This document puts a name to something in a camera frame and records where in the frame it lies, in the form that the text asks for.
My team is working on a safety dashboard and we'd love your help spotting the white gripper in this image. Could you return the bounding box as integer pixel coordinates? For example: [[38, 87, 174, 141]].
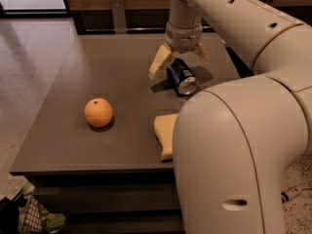
[[148, 22, 207, 79]]

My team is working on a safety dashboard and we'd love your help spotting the grey drawer cabinet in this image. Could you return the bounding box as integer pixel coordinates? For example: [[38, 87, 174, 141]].
[[9, 32, 242, 234]]

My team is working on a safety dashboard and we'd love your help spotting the blue pepsi can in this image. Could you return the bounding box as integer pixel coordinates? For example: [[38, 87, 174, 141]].
[[166, 58, 199, 96]]

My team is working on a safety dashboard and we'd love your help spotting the left metal bracket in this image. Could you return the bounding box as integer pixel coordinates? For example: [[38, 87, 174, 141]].
[[110, 0, 127, 34]]

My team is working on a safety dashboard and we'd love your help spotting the orange fruit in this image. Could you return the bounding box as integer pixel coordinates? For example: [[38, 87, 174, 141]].
[[84, 98, 113, 128]]

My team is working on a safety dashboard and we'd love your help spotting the checkered white packet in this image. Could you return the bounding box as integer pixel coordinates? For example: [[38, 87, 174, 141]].
[[19, 198, 43, 234]]

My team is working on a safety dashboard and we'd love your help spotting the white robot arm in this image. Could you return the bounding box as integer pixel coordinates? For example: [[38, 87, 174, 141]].
[[166, 0, 312, 234]]

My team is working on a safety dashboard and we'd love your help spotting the striped power strip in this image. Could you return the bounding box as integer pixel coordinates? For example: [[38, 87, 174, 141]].
[[281, 187, 302, 203]]

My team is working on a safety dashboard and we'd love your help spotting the black bag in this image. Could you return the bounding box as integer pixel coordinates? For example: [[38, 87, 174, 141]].
[[0, 192, 27, 234]]

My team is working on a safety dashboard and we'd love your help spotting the green snack bag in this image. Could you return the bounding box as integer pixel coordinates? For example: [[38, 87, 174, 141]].
[[21, 182, 66, 234]]

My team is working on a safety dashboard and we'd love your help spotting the yellow sponge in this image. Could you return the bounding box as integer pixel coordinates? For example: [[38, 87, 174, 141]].
[[154, 114, 177, 162]]

